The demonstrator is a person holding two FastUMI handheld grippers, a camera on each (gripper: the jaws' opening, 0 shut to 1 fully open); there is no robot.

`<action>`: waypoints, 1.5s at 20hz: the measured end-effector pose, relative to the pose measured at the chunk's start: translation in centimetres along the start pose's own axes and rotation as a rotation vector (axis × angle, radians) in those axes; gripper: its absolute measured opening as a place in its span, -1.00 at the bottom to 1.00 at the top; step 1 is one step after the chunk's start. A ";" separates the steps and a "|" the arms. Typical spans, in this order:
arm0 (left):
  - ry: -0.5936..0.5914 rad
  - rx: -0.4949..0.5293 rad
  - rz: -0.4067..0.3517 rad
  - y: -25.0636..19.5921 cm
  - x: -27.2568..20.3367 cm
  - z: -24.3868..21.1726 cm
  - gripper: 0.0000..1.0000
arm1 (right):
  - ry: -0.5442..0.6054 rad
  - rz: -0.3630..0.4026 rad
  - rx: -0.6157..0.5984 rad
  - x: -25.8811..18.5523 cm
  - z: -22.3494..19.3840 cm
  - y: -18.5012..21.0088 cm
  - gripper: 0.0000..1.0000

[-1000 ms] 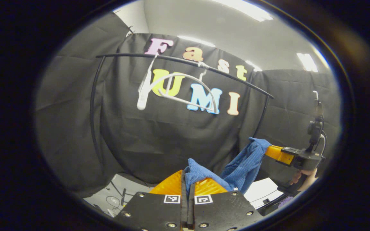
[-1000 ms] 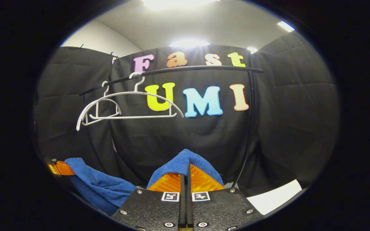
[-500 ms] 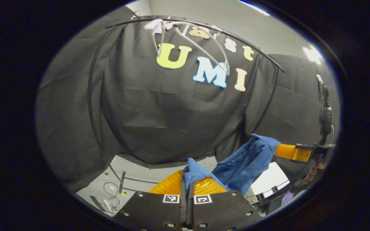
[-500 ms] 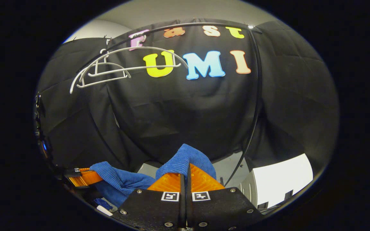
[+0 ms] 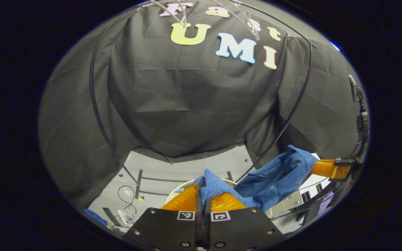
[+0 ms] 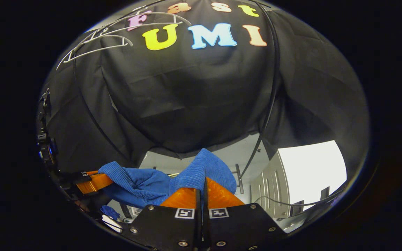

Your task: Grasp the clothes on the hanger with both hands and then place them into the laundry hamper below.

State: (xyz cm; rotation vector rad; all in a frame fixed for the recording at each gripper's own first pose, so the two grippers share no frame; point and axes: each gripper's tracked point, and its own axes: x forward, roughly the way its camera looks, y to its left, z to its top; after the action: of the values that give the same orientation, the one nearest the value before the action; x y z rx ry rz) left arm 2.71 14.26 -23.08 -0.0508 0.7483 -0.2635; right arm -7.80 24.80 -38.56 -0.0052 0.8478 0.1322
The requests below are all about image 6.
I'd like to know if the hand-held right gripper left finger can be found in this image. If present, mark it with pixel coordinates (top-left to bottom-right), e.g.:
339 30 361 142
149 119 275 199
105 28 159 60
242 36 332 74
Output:
128 187 202 251

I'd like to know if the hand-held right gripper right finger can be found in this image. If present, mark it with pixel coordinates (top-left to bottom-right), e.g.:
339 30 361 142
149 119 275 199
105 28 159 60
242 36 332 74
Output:
203 177 287 251

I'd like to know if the blue corduroy jacket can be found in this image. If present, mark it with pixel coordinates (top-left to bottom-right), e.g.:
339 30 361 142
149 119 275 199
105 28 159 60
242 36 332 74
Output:
98 148 237 220

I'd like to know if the white plastic hanger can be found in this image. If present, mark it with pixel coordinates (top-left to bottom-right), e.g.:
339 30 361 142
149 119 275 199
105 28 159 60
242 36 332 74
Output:
56 33 134 70
79 12 192 44

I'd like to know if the black metal clothes rack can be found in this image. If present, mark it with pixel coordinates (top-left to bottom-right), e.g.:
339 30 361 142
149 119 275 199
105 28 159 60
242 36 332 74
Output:
72 0 281 195

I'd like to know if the thin black cable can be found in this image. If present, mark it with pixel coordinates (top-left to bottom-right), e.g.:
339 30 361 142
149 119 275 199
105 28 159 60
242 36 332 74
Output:
255 190 346 208

